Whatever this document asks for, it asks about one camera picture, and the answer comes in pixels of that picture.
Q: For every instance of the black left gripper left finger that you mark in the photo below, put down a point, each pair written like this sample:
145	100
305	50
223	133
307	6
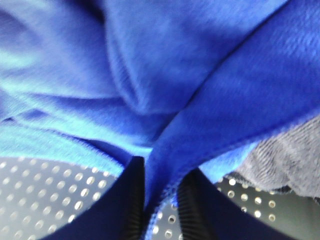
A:
117	215

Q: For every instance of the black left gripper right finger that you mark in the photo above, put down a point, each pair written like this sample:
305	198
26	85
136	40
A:
207	214

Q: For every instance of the blue microfibre towel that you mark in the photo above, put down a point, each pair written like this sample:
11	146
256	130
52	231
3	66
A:
184	84

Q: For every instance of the grey fluffy towel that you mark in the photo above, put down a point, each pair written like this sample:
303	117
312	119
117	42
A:
288	162

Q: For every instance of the grey perforated plastic basket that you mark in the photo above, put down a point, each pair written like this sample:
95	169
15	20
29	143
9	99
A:
38	196

